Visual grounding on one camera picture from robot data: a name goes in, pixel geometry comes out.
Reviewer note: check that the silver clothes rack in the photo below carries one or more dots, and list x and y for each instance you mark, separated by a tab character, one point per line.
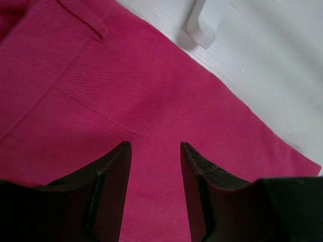
204	21

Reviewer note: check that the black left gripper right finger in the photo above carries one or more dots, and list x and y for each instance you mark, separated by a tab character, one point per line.
223	207

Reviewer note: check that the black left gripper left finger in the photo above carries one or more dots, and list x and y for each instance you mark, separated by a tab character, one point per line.
86	205

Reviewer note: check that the pink trousers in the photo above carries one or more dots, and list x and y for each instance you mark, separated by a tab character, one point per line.
79	77

